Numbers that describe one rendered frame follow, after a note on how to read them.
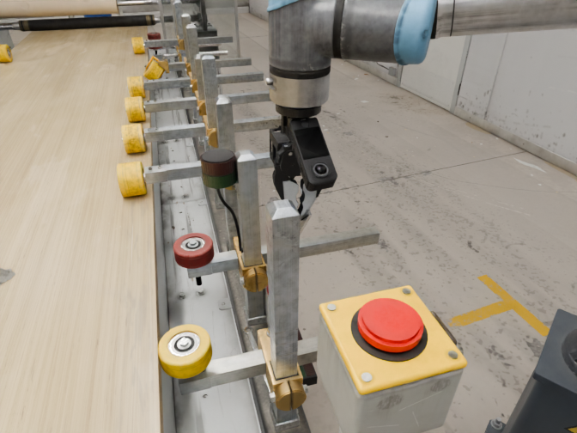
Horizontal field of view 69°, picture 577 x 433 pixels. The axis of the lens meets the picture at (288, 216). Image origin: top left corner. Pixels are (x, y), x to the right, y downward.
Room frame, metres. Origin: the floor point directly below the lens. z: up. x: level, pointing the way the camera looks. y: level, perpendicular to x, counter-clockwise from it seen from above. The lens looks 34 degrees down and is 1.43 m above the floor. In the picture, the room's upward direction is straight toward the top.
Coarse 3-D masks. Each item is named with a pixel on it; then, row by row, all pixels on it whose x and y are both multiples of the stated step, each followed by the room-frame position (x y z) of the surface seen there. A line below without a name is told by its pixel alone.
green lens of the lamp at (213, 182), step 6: (204, 174) 0.64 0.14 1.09; (228, 174) 0.64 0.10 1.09; (234, 174) 0.65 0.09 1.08; (204, 180) 0.64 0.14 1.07; (210, 180) 0.63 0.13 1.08; (216, 180) 0.63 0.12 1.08; (222, 180) 0.63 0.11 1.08; (228, 180) 0.64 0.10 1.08; (234, 180) 0.65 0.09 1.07; (210, 186) 0.63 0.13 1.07; (216, 186) 0.63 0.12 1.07; (222, 186) 0.63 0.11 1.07; (228, 186) 0.64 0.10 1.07
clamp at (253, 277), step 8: (240, 256) 0.68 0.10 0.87; (240, 264) 0.66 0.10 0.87; (264, 264) 0.66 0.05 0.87; (240, 272) 0.66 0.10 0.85; (248, 272) 0.64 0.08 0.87; (256, 272) 0.64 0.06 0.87; (264, 272) 0.64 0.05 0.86; (240, 280) 0.63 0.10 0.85; (248, 280) 0.63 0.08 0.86; (256, 280) 0.64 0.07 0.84; (264, 280) 0.63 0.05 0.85; (248, 288) 0.63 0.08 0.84; (256, 288) 0.63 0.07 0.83
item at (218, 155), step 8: (208, 152) 0.67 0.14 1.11; (216, 152) 0.67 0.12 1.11; (224, 152) 0.67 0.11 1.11; (232, 152) 0.67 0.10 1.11; (208, 160) 0.64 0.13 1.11; (216, 160) 0.64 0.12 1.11; (224, 160) 0.64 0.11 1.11; (216, 176) 0.63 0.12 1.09; (240, 240) 0.66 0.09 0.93; (240, 248) 0.66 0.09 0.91
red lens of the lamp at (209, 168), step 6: (234, 156) 0.66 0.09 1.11; (204, 162) 0.64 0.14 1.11; (222, 162) 0.64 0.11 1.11; (228, 162) 0.64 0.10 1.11; (234, 162) 0.65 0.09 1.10; (204, 168) 0.64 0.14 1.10; (210, 168) 0.63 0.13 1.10; (216, 168) 0.63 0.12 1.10; (222, 168) 0.63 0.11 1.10; (228, 168) 0.64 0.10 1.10; (234, 168) 0.65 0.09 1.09; (210, 174) 0.63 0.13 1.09; (216, 174) 0.63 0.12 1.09; (222, 174) 0.63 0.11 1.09
